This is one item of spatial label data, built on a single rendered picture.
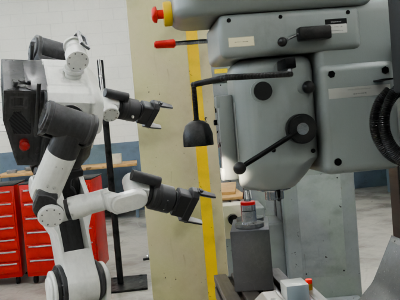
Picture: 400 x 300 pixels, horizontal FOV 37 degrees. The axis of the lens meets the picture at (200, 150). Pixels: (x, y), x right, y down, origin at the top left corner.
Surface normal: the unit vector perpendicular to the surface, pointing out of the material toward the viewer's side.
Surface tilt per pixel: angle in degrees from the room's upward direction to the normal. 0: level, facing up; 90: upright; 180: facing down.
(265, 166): 109
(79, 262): 60
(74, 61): 124
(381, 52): 90
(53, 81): 34
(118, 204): 117
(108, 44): 90
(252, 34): 90
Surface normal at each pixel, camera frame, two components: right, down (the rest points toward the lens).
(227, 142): 0.11, 0.04
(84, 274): 0.37, -0.49
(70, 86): 0.20, -0.82
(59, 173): 0.24, 0.48
